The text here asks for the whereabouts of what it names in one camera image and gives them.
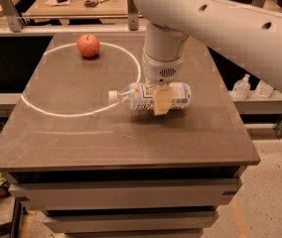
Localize clear plastic water bottle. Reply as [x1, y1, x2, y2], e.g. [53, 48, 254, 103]
[108, 82, 192, 111]

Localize clear sanitizer bottle right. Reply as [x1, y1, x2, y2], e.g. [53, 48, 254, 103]
[255, 80, 274, 98]

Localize dark sunglasses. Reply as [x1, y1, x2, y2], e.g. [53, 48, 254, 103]
[83, 0, 99, 7]

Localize grey drawer cabinet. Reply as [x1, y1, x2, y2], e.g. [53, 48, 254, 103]
[0, 33, 259, 238]

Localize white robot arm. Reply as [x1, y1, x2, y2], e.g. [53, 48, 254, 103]
[134, 0, 282, 92]

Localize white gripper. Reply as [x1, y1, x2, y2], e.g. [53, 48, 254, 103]
[142, 53, 183, 116]

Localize middle metal bracket post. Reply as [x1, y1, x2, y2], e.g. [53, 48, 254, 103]
[127, 0, 139, 31]

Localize red apple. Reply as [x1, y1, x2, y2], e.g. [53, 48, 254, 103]
[76, 34, 100, 58]

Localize clear sanitizer bottle left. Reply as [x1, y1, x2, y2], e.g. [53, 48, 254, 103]
[231, 73, 250, 101]

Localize left metal bracket post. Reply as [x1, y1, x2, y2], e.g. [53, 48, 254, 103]
[0, 0, 24, 33]

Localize clear sanitizer bottle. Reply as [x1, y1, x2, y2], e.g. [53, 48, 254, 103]
[231, 73, 250, 101]
[255, 80, 274, 98]

